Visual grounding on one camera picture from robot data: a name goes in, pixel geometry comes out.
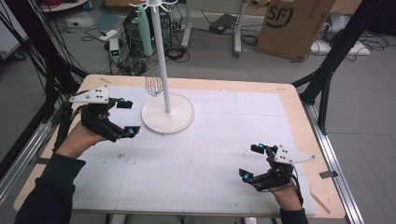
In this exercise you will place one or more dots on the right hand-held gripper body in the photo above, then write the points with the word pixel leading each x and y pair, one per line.
pixel 277 179

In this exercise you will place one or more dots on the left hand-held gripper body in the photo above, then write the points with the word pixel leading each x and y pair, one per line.
pixel 98 119

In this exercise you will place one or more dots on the white hook rack stand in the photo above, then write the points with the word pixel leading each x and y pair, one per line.
pixel 168 118

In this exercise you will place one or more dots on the person's right hand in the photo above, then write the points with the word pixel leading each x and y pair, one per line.
pixel 288 197

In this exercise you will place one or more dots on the person's left hand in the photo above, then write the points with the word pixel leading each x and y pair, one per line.
pixel 77 140

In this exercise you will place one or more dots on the white grid mat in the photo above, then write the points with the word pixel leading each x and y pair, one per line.
pixel 202 161

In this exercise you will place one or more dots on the wooden stick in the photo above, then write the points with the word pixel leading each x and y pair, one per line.
pixel 320 202

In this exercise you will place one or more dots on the black tape strip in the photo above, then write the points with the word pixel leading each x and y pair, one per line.
pixel 328 174

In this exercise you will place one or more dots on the power supply with green display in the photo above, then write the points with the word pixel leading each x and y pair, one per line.
pixel 114 49

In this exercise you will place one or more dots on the black computer tower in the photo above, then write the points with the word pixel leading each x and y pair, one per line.
pixel 134 34

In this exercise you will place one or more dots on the white power strip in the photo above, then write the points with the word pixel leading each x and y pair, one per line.
pixel 108 35

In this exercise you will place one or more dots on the open cardboard box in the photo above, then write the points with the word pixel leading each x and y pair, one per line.
pixel 120 2

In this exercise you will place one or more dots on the blue tape roll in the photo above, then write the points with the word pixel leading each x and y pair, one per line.
pixel 88 6

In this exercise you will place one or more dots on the white metal stand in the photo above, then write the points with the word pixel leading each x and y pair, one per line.
pixel 238 34

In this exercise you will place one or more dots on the round white table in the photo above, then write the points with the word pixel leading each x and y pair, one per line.
pixel 62 3

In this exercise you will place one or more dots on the large printed cardboard box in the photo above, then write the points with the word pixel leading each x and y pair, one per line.
pixel 289 31

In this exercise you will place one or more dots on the black flat device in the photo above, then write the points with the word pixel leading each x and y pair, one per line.
pixel 222 23

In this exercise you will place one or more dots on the white flat board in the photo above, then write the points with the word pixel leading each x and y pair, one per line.
pixel 358 49

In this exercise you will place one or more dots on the grey rounded device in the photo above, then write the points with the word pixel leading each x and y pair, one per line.
pixel 337 23

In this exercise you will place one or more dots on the aluminium rail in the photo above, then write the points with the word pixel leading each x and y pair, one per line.
pixel 330 161
pixel 21 155

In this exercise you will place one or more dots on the black metal frame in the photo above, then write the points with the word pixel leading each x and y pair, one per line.
pixel 327 71
pixel 43 53

